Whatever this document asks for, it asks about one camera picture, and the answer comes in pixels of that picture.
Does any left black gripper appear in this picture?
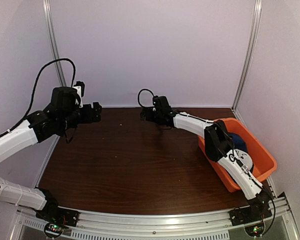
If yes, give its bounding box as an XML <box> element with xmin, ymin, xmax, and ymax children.
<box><xmin>59</xmin><ymin>101</ymin><xmax>102</xmax><ymax>132</ymax></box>

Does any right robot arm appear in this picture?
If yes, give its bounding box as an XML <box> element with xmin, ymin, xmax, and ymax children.
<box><xmin>140</xmin><ymin>95</ymin><xmax>274</xmax><ymax>221</ymax></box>

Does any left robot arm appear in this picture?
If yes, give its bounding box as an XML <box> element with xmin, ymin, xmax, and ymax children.
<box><xmin>0</xmin><ymin>82</ymin><xmax>102</xmax><ymax>222</ymax></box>

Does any navy white clothing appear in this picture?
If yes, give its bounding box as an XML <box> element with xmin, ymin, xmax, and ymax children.
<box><xmin>227</xmin><ymin>132</ymin><xmax>255</xmax><ymax>173</ymax></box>

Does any left circuit board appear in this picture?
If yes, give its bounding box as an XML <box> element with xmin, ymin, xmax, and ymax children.
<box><xmin>43</xmin><ymin>222</ymin><xmax>66</xmax><ymax>239</ymax></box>

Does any circuit board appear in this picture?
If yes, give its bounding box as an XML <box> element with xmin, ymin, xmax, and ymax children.
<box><xmin>244</xmin><ymin>222</ymin><xmax>265</xmax><ymax>238</ymax></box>
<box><xmin>43</xmin><ymin>222</ymin><xmax>66</xmax><ymax>239</ymax></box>

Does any orange plastic bin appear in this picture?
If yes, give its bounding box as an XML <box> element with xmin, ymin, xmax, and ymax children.
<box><xmin>198</xmin><ymin>118</ymin><xmax>277</xmax><ymax>193</ymax></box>

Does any right circuit board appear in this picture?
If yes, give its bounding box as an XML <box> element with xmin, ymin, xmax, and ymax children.
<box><xmin>244</xmin><ymin>222</ymin><xmax>265</xmax><ymax>238</ymax></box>

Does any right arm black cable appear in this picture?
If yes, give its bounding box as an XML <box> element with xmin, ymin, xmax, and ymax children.
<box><xmin>137</xmin><ymin>88</ymin><xmax>157</xmax><ymax>108</ymax></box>

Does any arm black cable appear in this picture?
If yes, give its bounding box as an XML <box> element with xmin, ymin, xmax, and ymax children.
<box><xmin>137</xmin><ymin>88</ymin><xmax>157</xmax><ymax>108</ymax></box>
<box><xmin>0</xmin><ymin>58</ymin><xmax>77</xmax><ymax>145</ymax></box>

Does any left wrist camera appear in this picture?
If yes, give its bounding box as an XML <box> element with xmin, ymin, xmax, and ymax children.
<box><xmin>72</xmin><ymin>81</ymin><xmax>85</xmax><ymax>108</ymax></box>

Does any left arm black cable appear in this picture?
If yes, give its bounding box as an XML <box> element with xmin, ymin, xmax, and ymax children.
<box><xmin>0</xmin><ymin>58</ymin><xmax>77</xmax><ymax>145</ymax></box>

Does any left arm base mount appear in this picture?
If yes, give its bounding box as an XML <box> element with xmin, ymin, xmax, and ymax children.
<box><xmin>35</xmin><ymin>207</ymin><xmax>80</xmax><ymax>227</ymax></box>

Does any left aluminium frame post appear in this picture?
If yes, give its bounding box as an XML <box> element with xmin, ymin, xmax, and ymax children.
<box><xmin>42</xmin><ymin>0</ymin><xmax>67</xmax><ymax>87</ymax></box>

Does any aluminium frame post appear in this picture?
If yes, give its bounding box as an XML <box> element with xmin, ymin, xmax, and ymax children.
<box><xmin>231</xmin><ymin>0</ymin><xmax>262</xmax><ymax>113</ymax></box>
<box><xmin>42</xmin><ymin>0</ymin><xmax>67</xmax><ymax>87</ymax></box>

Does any right aluminium frame post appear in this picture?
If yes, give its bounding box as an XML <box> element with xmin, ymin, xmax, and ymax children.
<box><xmin>231</xmin><ymin>0</ymin><xmax>262</xmax><ymax>113</ymax></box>

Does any front aluminium rail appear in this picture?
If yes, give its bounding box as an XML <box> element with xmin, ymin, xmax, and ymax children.
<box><xmin>14</xmin><ymin>192</ymin><xmax>300</xmax><ymax>240</ymax></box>

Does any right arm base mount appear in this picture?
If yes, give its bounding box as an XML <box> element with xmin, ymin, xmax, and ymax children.
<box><xmin>228</xmin><ymin>206</ymin><xmax>273</xmax><ymax>226</ymax></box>

